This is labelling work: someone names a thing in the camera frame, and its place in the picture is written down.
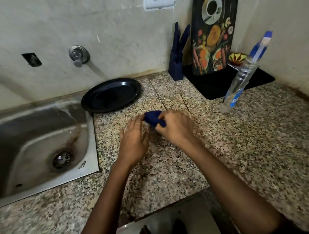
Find sink drain strainer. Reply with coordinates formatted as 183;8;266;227
52;151;72;169

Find person's right forearm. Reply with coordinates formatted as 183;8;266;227
180;140;290;234

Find printed cutting board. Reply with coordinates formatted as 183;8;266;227
191;0;239;76

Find dark blue knife block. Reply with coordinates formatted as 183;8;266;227
168;22;191;81

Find stainless steel sink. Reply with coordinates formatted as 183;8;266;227
0;95;100;208

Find small yellow patterned bowl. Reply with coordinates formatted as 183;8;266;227
228;53;248;66

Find person's left forearm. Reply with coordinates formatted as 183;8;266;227
81;160;138;234

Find black induction cooktop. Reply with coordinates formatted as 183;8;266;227
183;63;276;100

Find person's right hand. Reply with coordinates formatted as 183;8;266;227
155;110;201;150

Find white wall switch plate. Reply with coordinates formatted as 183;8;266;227
143;0;175;10

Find black round plate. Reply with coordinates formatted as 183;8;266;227
81;78;142;114

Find person's left hand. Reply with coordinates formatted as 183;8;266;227
117;114;151;166

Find dark blue cloth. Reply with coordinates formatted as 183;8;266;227
143;111;167;128

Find clear spray bottle blue nozzle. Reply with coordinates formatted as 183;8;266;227
218;31;273;114

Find chrome wall tap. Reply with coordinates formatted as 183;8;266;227
69;45;90;68

